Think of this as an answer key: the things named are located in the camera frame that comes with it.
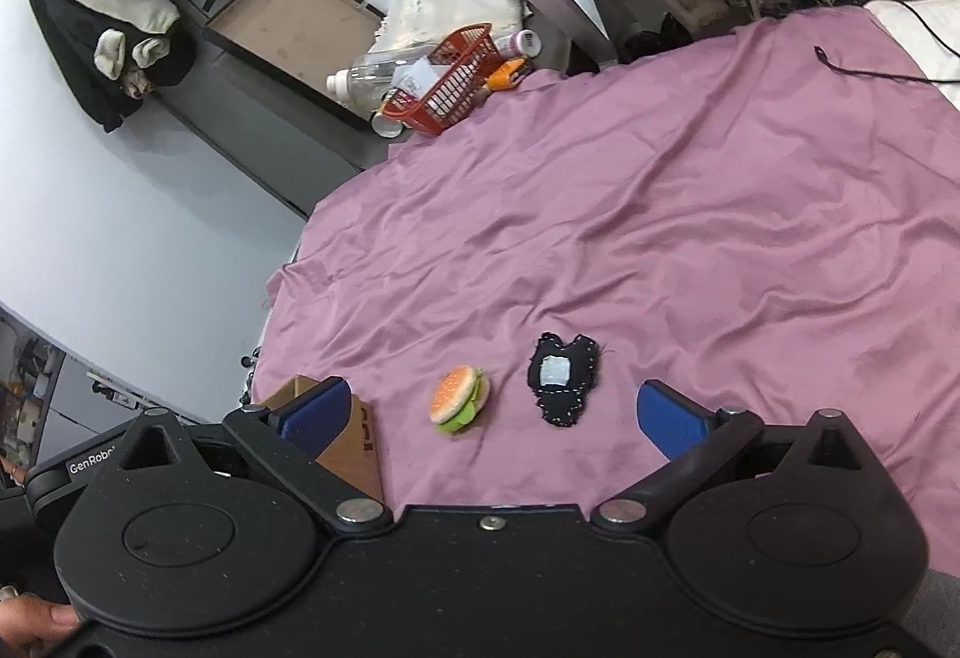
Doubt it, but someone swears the white paper tube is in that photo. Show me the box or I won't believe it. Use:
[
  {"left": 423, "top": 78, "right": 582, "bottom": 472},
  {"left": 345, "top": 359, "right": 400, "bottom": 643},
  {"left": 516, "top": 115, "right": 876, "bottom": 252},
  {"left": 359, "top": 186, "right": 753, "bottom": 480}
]
[{"left": 370, "top": 112, "right": 407, "bottom": 142}]

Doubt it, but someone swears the person's hand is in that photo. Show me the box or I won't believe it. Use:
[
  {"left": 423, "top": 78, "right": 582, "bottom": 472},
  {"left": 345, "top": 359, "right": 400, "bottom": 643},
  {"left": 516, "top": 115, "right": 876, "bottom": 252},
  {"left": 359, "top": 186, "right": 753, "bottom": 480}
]
[{"left": 0, "top": 587, "right": 80, "bottom": 658}]

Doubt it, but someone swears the hanging black white garment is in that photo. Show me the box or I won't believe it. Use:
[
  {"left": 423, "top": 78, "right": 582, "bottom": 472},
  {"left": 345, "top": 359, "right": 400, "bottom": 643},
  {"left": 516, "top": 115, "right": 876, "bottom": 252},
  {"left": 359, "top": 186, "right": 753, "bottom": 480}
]
[{"left": 28, "top": 0, "right": 197, "bottom": 133}]

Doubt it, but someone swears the red plastic basket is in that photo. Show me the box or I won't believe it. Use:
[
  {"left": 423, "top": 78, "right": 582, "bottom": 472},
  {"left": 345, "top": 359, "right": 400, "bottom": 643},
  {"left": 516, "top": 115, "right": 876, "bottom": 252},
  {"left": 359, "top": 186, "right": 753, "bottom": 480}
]
[{"left": 381, "top": 23, "right": 503, "bottom": 137}]

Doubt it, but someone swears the clear plastic bottle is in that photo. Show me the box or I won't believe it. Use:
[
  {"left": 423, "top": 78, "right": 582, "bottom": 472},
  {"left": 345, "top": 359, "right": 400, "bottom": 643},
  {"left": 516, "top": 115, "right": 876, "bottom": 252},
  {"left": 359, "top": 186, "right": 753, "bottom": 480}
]
[{"left": 325, "top": 46, "right": 430, "bottom": 112}]

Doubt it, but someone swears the plush hamburger toy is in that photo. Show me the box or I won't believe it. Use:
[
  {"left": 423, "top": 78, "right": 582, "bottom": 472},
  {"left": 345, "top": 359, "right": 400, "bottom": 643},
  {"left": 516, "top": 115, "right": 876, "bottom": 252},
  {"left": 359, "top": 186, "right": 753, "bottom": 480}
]
[{"left": 428, "top": 365, "right": 491, "bottom": 434}]

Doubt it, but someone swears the black cable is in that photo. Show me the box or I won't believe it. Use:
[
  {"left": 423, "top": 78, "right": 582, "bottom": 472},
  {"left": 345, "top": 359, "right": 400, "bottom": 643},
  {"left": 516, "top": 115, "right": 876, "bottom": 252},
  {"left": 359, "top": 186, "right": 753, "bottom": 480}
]
[{"left": 812, "top": 0, "right": 960, "bottom": 86}]

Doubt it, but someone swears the brown cardboard box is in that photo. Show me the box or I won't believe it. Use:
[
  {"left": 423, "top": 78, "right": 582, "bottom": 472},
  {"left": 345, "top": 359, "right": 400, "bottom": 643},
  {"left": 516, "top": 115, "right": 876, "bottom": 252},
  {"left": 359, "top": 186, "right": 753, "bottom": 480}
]
[{"left": 263, "top": 375, "right": 384, "bottom": 500}]

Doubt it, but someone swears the purple bed sheet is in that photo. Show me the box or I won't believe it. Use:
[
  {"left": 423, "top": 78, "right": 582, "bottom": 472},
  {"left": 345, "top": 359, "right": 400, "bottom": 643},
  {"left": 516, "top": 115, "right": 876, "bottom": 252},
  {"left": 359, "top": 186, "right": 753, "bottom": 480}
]
[{"left": 254, "top": 8, "right": 958, "bottom": 572}]

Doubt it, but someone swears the orange tool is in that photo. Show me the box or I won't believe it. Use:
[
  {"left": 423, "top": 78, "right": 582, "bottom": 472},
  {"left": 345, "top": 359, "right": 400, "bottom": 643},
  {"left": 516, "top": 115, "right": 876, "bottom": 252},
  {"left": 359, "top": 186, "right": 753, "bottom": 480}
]
[{"left": 477, "top": 57, "right": 532, "bottom": 98}]

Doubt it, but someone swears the white plastic bag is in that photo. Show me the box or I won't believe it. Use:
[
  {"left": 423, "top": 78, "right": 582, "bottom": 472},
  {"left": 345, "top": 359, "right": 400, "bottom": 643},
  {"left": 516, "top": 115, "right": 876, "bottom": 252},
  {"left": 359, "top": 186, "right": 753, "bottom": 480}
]
[{"left": 371, "top": 0, "right": 524, "bottom": 52}]

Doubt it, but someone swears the black framed corkboard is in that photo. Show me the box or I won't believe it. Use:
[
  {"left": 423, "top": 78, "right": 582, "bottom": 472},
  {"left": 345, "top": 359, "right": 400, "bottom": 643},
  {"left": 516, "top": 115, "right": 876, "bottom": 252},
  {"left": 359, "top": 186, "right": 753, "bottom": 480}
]
[{"left": 203, "top": 0, "right": 384, "bottom": 131}]

